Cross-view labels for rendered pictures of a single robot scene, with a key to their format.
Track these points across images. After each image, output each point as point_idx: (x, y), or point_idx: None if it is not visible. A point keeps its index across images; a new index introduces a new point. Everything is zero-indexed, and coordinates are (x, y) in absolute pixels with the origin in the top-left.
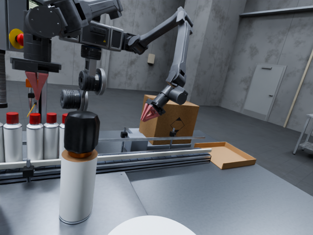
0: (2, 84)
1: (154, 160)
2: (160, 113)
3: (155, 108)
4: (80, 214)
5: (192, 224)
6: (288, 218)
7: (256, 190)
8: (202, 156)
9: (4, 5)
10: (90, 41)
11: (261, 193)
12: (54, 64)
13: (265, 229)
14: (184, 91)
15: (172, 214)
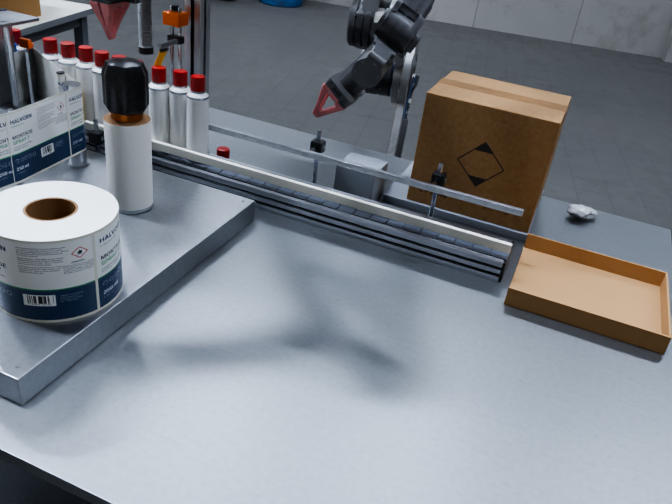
0: (144, 18)
1: (337, 211)
2: (341, 102)
3: (333, 91)
4: (119, 201)
5: (256, 303)
6: (464, 422)
7: (505, 367)
8: (471, 253)
9: None
10: None
11: (504, 375)
12: None
13: (369, 386)
14: (369, 55)
15: (250, 281)
